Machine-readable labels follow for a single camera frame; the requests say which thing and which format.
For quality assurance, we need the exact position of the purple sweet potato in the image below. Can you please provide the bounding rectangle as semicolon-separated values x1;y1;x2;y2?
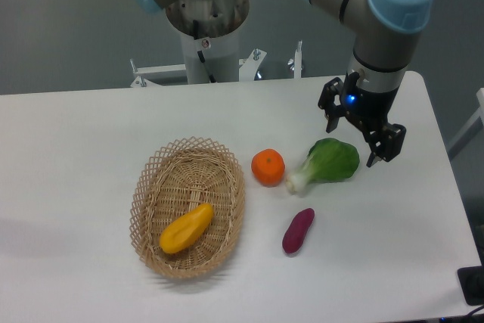
281;208;315;255

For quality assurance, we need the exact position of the white frame at right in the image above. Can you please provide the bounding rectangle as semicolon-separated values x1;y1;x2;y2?
447;88;483;160

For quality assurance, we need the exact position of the woven wicker basket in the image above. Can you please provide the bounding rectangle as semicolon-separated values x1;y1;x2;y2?
129;137;245;279

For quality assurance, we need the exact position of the white metal base frame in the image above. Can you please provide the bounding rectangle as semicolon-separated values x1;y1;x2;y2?
130;40;305;88

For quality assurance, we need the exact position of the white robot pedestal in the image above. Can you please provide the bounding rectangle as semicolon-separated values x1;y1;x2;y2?
166;0;250;84

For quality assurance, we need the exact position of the orange tangerine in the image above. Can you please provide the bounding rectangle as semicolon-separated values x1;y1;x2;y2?
251;148;285;187

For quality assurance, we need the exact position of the black cable on pedestal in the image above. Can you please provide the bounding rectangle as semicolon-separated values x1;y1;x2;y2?
192;19;217;84

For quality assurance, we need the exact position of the yellow mango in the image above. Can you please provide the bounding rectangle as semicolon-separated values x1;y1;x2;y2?
159;203;214;254

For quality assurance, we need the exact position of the green bok choy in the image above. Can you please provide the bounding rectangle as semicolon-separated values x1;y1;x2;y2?
285;138;360;194

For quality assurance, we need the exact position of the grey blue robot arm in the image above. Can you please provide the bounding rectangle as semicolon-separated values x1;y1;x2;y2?
136;0;433;166

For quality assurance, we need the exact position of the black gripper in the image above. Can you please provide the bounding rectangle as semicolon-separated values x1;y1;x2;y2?
318;71;406;167

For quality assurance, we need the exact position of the black device at table edge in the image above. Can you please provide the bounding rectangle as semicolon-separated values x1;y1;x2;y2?
457;266;483;306

